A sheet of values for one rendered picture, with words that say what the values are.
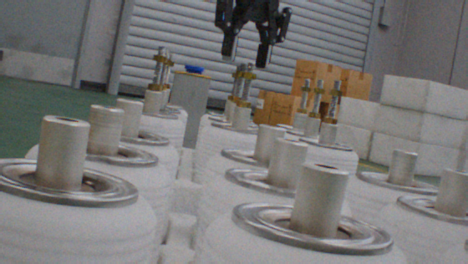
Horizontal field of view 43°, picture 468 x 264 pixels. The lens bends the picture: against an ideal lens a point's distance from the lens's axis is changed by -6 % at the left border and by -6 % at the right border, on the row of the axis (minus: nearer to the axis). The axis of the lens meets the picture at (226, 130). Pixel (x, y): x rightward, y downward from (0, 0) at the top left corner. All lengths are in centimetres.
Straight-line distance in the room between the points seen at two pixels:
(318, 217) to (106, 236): 9
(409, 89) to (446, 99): 23
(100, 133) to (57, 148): 12
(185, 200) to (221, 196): 39
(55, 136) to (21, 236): 5
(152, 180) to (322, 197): 13
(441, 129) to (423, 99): 24
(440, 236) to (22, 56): 572
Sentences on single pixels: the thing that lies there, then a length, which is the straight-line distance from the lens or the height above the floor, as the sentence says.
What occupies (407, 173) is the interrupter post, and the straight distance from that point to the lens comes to 53.
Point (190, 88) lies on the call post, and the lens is 119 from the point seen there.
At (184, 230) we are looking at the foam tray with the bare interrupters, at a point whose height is 18.
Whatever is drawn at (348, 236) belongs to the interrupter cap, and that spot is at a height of 25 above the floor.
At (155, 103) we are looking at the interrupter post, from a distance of 81.
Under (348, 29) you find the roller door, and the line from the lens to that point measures 755.
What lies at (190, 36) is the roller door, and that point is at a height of 71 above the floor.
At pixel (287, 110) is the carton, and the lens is 478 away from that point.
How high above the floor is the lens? 31
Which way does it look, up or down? 4 degrees down
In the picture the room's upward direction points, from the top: 10 degrees clockwise
